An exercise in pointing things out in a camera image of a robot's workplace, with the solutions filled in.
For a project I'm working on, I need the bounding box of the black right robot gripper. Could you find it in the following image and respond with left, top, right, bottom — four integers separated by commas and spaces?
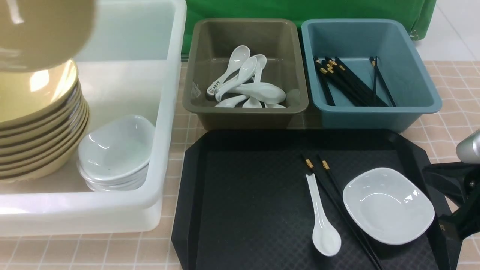
422, 162, 479, 270

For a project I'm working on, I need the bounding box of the white square sauce dish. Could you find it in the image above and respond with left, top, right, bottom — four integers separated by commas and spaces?
343, 167, 435, 245

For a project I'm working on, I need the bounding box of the white ceramic soup spoon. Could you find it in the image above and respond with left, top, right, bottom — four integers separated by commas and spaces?
306, 173, 342, 257

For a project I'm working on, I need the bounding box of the black chopstick gold band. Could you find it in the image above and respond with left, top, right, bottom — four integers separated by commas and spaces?
315, 168, 384, 270

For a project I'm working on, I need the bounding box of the tan noodle bowl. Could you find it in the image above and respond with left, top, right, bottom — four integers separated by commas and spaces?
0, 0, 96, 72

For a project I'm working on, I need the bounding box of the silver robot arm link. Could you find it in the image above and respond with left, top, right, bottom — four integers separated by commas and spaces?
456, 129, 480, 164

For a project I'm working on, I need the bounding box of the black chopsticks bundle in bin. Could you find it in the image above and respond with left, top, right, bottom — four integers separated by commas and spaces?
313, 56, 396, 107

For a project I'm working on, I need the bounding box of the blue plastic bin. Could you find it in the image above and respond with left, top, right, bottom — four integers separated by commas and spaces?
301, 19, 443, 133

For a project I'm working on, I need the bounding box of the green cloth backdrop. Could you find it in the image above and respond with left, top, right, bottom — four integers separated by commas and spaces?
182, 0, 437, 55

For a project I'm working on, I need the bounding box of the black serving tray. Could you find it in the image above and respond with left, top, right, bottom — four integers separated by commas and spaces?
171, 129, 451, 270

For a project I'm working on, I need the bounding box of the large white spoon lying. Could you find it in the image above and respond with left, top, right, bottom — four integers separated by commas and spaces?
227, 82, 286, 104

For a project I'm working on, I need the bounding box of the white spoon in bin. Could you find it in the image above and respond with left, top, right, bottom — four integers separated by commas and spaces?
215, 54, 267, 102
206, 45, 251, 99

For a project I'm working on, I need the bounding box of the brown plastic bin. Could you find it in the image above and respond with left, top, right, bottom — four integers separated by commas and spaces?
182, 18, 309, 130

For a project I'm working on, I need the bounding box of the stack of white dishes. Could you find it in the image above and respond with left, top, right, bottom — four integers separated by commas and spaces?
77, 115, 155, 192

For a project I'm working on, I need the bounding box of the large white plastic tub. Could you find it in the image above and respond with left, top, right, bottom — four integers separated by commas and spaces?
1, 0, 187, 237

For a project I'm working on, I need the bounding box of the stack of tan bowls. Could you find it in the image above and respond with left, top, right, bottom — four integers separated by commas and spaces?
0, 59, 90, 183

